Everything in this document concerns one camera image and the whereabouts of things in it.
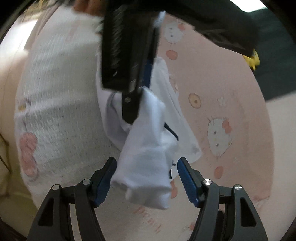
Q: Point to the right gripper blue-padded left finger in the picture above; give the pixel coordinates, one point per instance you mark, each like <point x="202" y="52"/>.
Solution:
<point x="100" y="182"/>

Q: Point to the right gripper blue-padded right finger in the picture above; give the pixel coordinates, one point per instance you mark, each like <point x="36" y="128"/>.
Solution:
<point x="192" y="182"/>

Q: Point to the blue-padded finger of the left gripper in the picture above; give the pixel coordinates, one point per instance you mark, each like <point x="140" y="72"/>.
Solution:
<point x="130" y="105"/>
<point x="147" y="73"/>

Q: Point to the white navy-trimmed t-shirt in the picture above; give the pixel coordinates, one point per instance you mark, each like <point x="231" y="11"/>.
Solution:
<point x="152" y="145"/>

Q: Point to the person's left hand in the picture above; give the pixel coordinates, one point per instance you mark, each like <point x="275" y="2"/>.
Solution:
<point x="90" y="7"/>

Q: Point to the pink Hello Kitty blanket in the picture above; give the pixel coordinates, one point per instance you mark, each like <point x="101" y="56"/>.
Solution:
<point x="104" y="147"/>

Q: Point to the yellow plush toy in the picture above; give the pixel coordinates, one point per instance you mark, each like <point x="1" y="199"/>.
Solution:
<point x="252" y="61"/>

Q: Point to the dark green cushion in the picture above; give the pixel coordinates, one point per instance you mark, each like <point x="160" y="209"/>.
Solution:
<point x="276" y="50"/>

